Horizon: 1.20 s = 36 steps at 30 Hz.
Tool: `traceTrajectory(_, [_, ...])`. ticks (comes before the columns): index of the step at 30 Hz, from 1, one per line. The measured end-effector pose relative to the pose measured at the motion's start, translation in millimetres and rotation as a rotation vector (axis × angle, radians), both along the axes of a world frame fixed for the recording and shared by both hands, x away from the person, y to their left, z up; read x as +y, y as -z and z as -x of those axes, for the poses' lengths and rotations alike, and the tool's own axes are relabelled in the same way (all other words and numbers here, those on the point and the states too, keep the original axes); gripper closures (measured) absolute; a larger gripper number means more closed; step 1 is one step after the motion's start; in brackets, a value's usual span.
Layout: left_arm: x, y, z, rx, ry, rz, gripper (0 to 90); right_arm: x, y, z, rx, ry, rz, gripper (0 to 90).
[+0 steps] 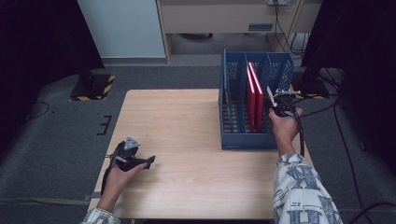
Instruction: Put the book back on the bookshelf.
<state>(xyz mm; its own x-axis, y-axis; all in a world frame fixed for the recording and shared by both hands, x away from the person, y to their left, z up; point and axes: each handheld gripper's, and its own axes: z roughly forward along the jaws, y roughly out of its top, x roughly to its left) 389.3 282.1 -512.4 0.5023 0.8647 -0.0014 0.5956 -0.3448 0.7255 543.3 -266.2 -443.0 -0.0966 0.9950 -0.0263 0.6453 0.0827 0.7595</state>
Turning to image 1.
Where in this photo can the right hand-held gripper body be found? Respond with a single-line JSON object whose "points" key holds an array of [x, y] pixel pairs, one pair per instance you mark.
{"points": [[286, 104]]}

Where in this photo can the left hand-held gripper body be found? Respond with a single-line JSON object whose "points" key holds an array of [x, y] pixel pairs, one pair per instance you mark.
{"points": [[131, 143]]}

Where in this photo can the white book with green leaf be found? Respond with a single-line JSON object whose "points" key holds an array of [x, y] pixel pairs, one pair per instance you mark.
{"points": [[270, 93]]}

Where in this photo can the blue plastic file rack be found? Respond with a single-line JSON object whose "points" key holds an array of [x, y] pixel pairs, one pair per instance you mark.
{"points": [[249, 141]]}

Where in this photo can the person's right hand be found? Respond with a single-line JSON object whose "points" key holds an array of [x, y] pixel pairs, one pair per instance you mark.
{"points": [[286, 130]]}

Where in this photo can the person's left hand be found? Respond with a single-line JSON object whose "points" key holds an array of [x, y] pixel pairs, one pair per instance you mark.
{"points": [[115, 183]]}

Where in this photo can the black stand base striped edge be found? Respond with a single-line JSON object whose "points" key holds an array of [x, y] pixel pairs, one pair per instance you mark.
{"points": [[313, 87], [93, 87]]}

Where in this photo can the grey tape piece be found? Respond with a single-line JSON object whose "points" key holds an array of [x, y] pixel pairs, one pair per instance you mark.
{"points": [[95, 196]]}

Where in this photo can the grey vent grille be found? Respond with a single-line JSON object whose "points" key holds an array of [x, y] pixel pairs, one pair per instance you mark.
{"points": [[261, 27]]}

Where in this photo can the black curtain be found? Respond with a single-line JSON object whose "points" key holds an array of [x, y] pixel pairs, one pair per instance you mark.
{"points": [[367, 62], [37, 46]]}

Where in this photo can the white power strip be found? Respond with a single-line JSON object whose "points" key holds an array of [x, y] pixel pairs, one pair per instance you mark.
{"points": [[278, 2]]}

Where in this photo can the beige wooden desk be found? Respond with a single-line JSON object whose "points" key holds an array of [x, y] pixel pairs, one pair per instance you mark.
{"points": [[218, 17]]}

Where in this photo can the white cabinet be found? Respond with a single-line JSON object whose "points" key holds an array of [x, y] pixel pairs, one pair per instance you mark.
{"points": [[124, 28]]}

